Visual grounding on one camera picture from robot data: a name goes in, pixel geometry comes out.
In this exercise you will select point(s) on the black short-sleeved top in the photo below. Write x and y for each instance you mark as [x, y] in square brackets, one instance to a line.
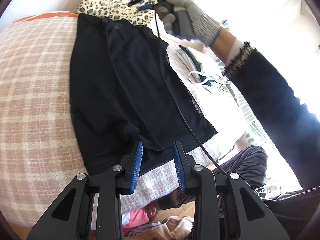
[123, 90]

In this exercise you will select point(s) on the pink clothes on floor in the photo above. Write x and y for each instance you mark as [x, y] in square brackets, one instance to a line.
[141, 224]

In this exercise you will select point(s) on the leopard print cushion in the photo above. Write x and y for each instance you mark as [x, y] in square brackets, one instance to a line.
[117, 10]

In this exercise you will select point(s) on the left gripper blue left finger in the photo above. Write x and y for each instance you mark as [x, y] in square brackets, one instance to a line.
[70, 214]

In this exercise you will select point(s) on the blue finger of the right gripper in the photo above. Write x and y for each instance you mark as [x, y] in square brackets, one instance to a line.
[145, 7]

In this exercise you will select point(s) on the pink plaid blanket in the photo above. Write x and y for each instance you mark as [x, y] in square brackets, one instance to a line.
[39, 150]

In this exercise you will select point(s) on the orange floral bed sheet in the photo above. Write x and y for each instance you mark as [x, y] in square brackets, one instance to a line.
[49, 15]

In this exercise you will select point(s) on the right forearm black sleeve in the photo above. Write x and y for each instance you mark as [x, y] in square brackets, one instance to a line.
[292, 128]

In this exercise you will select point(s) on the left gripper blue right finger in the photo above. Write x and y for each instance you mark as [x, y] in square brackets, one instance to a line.
[226, 206]

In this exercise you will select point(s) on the green striped white pillow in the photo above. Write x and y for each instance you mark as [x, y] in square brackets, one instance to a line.
[254, 134]

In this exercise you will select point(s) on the stack of folded clothes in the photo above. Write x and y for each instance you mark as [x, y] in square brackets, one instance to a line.
[199, 73]

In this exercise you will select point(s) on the right hand grey glove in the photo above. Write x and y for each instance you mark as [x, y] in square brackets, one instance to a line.
[185, 20]

